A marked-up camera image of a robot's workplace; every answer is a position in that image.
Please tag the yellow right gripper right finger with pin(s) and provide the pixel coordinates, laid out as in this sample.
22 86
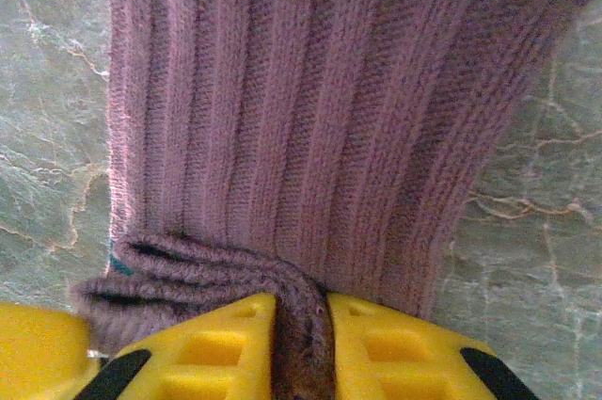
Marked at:
400 362

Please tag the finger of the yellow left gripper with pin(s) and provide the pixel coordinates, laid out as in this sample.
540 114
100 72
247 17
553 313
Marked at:
37 357

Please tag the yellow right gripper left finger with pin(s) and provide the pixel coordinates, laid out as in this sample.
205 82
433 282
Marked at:
197 362

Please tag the purple ribbed sock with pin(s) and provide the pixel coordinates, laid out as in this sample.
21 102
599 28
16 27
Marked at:
301 113

